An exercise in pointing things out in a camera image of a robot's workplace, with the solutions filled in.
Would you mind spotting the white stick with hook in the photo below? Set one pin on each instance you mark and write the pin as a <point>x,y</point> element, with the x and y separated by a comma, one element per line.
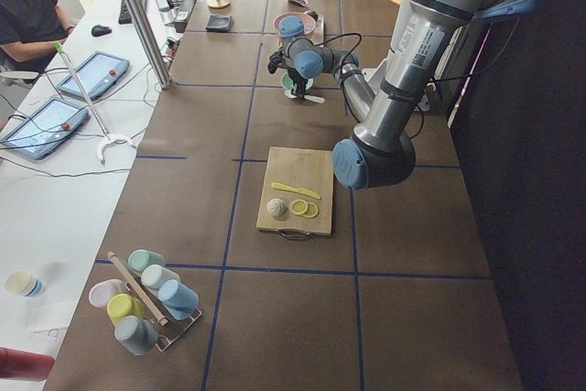
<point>109,139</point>

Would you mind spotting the person in black shirt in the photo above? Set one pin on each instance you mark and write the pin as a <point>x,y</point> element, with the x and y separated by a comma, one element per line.
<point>29,29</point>

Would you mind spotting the aluminium frame post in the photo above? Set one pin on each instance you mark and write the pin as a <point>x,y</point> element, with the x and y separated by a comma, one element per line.
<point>148,42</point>

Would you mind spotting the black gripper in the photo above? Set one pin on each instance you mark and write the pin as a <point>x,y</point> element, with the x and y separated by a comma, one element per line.
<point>298,78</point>

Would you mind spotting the pink cup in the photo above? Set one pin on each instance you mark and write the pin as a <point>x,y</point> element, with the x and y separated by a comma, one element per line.
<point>100,294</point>

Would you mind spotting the yellow cup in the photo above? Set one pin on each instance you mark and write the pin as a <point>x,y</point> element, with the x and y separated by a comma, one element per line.
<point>122,305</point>

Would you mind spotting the grey folded cloth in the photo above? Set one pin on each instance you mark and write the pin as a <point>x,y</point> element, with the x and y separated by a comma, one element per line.
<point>219,23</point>

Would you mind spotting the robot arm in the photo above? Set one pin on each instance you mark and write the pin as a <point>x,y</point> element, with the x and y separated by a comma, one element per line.
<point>379,151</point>

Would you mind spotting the white plastic spoon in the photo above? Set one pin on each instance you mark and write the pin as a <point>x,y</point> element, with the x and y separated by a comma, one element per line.
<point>316,99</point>

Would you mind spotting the teach pendant tablet near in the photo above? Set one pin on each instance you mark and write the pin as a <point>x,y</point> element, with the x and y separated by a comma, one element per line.
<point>40,134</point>

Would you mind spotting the green lime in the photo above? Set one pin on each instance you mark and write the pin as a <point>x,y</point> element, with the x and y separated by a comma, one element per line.
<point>313,14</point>

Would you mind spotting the wooden cutting board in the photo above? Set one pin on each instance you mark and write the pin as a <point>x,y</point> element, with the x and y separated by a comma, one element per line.
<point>297,167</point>

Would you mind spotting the grey cup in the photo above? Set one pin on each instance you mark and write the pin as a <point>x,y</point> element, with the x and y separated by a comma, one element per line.
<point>137,335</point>

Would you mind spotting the paper cup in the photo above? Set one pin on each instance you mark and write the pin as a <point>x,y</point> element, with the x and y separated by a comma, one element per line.
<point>24,284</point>

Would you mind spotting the white cup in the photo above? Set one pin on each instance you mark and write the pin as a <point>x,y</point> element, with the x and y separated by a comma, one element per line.
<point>154,276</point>

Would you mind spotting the pink bowl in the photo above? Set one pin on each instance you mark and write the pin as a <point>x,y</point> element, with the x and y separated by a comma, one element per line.
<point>311,22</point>

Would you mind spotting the metal cutting board handle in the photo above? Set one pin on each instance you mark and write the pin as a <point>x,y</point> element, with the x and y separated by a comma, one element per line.
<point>295,235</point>

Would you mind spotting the wooden rack rod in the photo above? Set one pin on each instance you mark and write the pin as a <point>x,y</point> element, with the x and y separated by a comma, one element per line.
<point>133,283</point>

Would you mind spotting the teach pendant tablet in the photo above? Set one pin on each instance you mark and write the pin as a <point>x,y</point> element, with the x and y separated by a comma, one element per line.
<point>100,72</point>
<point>40,134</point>

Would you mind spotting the mint green cup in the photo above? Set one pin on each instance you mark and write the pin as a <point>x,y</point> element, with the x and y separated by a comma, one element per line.
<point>140,259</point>

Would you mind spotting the beige plastic tray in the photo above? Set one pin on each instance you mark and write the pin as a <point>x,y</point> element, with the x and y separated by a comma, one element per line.
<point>319,32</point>

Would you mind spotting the lemon slice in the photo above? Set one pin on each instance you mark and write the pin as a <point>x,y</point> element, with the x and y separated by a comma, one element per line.
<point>312,211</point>
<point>299,206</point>

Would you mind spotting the white wire cup rack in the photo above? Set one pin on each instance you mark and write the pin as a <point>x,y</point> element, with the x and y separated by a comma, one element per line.
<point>174,330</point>

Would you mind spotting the mint green bowl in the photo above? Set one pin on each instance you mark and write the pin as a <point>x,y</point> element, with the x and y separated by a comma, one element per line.
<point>288,84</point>

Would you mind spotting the black computer mouse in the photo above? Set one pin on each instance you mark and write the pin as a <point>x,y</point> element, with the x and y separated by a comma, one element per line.
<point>100,30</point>

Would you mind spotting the teach pendant tablet far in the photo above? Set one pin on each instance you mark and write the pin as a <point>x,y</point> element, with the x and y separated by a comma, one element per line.
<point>100,72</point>

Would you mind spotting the yellow plastic knife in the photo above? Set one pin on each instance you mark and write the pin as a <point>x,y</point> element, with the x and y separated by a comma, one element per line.
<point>298,190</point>

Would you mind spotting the red object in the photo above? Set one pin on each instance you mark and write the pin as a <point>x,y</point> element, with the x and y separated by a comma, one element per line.
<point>25,366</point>

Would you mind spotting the light blue cup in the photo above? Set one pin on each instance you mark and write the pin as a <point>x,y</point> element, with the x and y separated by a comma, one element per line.
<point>179,300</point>

